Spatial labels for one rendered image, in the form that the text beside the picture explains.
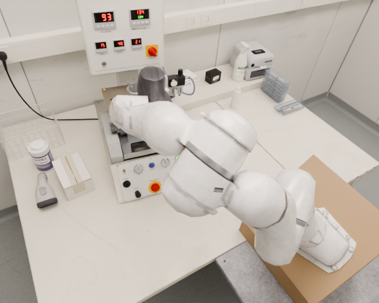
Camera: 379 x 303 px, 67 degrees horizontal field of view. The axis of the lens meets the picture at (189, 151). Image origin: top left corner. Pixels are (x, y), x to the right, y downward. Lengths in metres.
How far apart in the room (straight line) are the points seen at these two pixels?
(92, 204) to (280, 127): 1.13
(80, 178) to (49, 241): 0.27
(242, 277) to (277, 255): 0.45
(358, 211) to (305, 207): 0.38
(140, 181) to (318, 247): 0.74
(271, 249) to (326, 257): 0.33
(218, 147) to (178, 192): 0.11
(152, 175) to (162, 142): 0.75
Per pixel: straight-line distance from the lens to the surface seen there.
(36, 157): 1.46
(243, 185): 0.53
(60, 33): 1.61
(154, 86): 0.87
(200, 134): 0.52
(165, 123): 0.54
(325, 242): 1.03
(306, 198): 0.78
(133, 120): 0.68
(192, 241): 1.23
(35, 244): 1.32
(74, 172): 1.37
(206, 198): 0.52
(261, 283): 1.21
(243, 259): 1.23
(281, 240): 0.72
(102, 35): 1.27
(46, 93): 1.79
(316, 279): 1.13
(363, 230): 1.12
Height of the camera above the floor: 1.84
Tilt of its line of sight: 46 degrees down
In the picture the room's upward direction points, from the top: 5 degrees clockwise
